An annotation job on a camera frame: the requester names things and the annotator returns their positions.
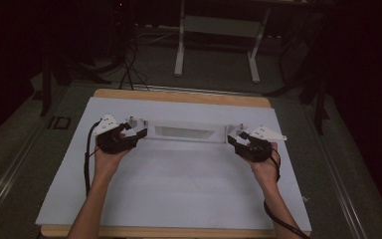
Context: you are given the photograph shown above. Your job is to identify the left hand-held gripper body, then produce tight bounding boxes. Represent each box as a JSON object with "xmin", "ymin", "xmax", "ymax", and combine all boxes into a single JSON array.
[{"xmin": 93, "ymin": 114, "xmax": 139, "ymax": 155}]

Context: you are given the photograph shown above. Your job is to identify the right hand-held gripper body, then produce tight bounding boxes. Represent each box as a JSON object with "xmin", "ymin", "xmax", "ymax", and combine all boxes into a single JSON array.
[{"xmin": 236, "ymin": 125, "xmax": 288, "ymax": 163}]

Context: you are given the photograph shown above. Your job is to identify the person's right hand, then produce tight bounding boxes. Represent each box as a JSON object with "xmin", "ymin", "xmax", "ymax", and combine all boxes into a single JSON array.
[{"xmin": 250, "ymin": 141, "xmax": 282, "ymax": 192}]

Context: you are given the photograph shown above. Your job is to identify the person's left hand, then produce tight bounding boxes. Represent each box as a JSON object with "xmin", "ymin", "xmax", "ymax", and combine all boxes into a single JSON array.
[{"xmin": 93, "ymin": 131, "xmax": 134, "ymax": 185}]

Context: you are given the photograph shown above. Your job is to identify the wooden table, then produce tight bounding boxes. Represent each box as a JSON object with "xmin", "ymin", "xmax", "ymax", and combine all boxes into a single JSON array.
[{"xmin": 40, "ymin": 88, "xmax": 300, "ymax": 239}]

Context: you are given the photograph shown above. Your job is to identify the light blue table mat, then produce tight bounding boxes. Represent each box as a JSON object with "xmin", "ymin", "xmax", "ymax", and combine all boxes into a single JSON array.
[{"xmin": 35, "ymin": 96, "xmax": 313, "ymax": 232}]

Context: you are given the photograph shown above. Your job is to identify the black metal stand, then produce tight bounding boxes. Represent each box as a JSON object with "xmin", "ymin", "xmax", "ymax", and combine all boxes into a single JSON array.
[
  {"xmin": 263, "ymin": 13, "xmax": 331, "ymax": 135},
  {"xmin": 39, "ymin": 49, "xmax": 127, "ymax": 118}
]

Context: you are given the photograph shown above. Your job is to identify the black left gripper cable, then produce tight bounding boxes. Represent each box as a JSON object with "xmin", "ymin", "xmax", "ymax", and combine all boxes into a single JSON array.
[{"xmin": 83, "ymin": 120, "xmax": 101, "ymax": 197}]

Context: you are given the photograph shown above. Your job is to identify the black floor cables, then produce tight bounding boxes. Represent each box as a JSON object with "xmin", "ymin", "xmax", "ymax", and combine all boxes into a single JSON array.
[{"xmin": 118, "ymin": 39, "xmax": 151, "ymax": 92}]

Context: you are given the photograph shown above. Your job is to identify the metal floor rail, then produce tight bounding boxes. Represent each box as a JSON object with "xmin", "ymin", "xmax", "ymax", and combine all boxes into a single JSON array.
[
  {"xmin": 0, "ymin": 128, "xmax": 46, "ymax": 230},
  {"xmin": 131, "ymin": 84, "xmax": 265, "ymax": 98},
  {"xmin": 302, "ymin": 99, "xmax": 371, "ymax": 239}
]

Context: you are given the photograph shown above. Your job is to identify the white metal desk frame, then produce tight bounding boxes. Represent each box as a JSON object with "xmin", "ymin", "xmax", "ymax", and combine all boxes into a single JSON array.
[{"xmin": 173, "ymin": 0, "xmax": 273, "ymax": 85}]

